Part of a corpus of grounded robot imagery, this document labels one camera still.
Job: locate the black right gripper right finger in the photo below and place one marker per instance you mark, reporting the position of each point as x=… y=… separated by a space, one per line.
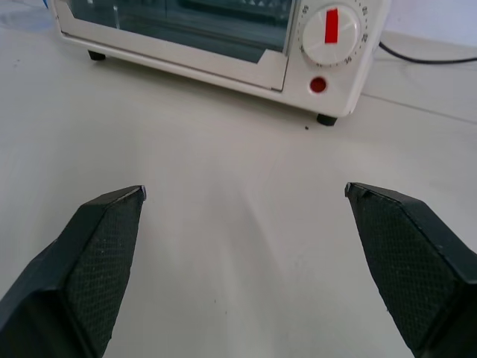
x=410 y=268

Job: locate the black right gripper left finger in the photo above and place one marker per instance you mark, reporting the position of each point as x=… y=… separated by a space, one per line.
x=93 y=268

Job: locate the white toaster oven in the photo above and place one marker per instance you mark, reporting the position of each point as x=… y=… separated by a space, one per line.
x=335 y=93

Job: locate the glass oven door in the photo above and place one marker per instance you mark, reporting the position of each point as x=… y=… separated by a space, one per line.
x=179 y=33

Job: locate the white timer knob red stripe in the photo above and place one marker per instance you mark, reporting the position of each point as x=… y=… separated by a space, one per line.
x=331 y=34

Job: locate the blue object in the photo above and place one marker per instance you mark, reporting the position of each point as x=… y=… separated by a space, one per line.
x=45 y=3

